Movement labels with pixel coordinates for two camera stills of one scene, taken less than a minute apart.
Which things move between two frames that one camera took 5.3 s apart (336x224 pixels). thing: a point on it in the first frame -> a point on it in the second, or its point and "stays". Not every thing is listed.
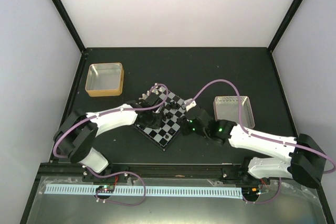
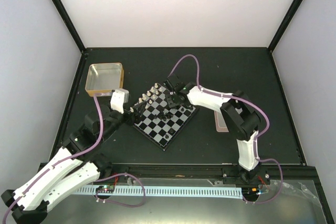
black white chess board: x=162 y=137 stays
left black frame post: x=63 y=10 stays
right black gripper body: x=187 y=130 -> x=172 y=103
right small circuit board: x=250 y=192 stays
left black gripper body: x=151 y=123 -> x=130 y=119
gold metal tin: x=104 y=79 stays
